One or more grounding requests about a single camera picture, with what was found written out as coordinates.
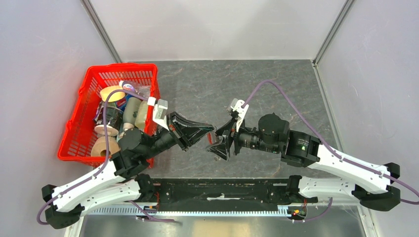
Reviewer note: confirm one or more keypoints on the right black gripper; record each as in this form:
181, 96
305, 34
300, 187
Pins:
222, 149

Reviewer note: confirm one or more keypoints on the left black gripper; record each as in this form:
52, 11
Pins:
189, 135

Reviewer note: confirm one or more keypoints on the grey red key holder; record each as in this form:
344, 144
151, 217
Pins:
212, 147

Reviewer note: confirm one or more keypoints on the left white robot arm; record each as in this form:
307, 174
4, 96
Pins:
63, 204

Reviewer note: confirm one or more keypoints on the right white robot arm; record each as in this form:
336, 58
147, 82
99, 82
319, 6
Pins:
353, 179

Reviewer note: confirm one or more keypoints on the cream bottle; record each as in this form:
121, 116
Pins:
141, 115

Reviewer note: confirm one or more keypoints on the clear plastic bottle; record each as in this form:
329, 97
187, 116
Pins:
142, 90

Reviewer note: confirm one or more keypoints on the grey green bottle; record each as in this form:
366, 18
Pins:
130, 113

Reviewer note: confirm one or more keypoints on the yellow lid dark jar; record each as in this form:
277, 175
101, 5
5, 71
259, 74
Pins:
109, 118

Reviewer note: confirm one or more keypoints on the wooden spool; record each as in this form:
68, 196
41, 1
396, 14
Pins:
99, 147

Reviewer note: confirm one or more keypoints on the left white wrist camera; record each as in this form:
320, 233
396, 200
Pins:
159, 114

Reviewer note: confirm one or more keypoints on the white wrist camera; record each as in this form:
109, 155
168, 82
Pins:
159, 114
238, 111

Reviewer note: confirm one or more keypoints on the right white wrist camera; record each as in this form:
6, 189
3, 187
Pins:
238, 111

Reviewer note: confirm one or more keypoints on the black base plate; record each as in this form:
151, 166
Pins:
220, 194

